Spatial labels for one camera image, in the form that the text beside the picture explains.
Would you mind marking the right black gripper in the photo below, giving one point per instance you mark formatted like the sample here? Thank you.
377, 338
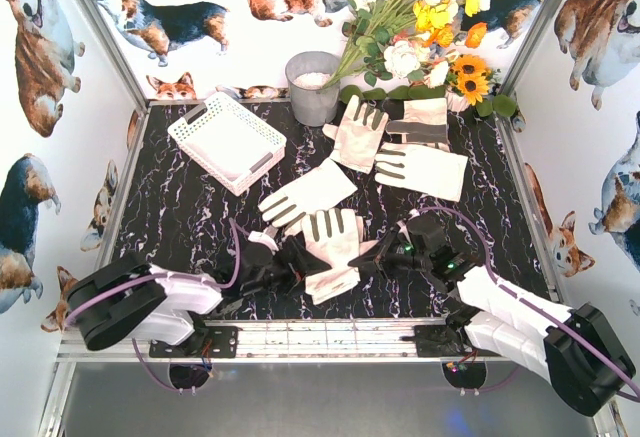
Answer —
382, 255

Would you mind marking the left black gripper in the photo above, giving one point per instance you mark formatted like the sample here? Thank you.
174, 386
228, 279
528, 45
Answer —
292, 264

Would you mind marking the white glove grey palm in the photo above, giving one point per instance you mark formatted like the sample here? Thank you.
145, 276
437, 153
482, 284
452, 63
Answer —
334, 236

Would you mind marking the white glove long cuff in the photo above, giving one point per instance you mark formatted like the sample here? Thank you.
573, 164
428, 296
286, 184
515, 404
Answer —
322, 188

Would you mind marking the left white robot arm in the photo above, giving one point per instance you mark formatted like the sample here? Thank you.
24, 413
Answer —
132, 298

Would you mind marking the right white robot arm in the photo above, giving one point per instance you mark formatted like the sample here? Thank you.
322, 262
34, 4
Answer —
575, 350

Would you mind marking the white plastic storage basket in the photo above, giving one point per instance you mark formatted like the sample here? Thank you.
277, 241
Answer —
230, 142

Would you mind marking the white glove back right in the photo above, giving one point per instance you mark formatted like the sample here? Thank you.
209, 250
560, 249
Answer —
421, 168

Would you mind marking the white glove back left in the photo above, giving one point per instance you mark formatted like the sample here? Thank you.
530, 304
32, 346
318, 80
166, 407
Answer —
358, 136

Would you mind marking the white grey glove back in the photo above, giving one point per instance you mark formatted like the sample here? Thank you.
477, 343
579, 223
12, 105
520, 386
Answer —
424, 122

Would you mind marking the grey metal bucket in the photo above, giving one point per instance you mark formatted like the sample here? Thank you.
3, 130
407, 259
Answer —
312, 87

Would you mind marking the artificial flower bouquet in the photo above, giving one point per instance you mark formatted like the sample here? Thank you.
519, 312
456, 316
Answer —
429, 44

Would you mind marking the aluminium front rail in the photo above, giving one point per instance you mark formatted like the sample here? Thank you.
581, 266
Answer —
319, 341

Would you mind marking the right black base bracket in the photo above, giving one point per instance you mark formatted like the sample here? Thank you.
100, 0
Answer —
435, 341

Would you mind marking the black base bracket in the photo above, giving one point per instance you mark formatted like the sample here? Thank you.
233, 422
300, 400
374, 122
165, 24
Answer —
208, 341
435, 341

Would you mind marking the left black base bracket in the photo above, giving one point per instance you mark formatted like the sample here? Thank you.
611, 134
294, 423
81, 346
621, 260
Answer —
208, 341

